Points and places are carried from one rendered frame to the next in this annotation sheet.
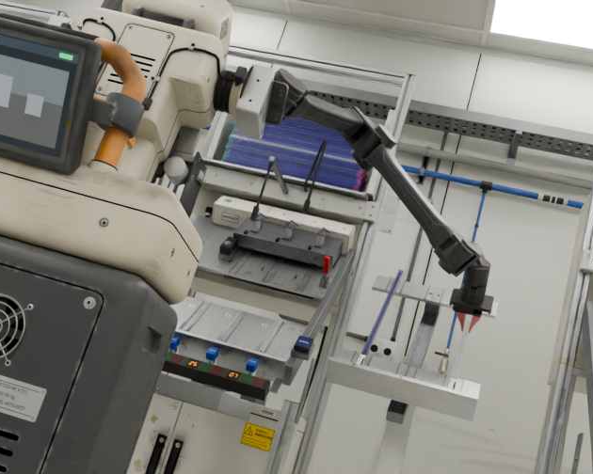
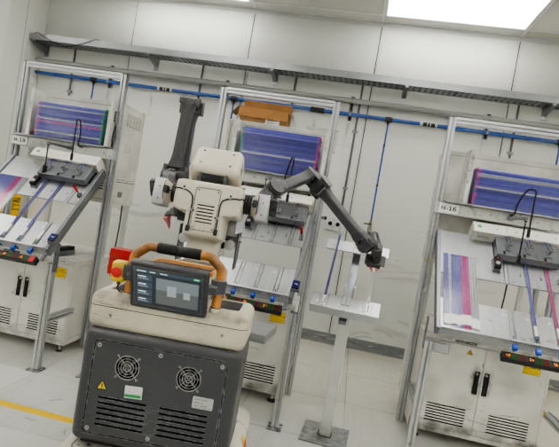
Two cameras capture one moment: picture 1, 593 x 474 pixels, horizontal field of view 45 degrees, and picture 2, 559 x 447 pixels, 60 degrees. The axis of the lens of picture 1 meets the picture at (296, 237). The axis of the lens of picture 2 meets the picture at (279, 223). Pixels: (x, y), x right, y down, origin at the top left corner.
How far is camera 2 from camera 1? 0.96 m
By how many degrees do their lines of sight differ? 18
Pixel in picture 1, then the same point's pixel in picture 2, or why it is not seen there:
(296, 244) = (284, 215)
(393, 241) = (336, 158)
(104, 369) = (232, 389)
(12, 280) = (192, 361)
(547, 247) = (426, 153)
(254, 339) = (271, 282)
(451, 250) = (363, 245)
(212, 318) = (248, 271)
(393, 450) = (342, 329)
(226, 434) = (262, 317)
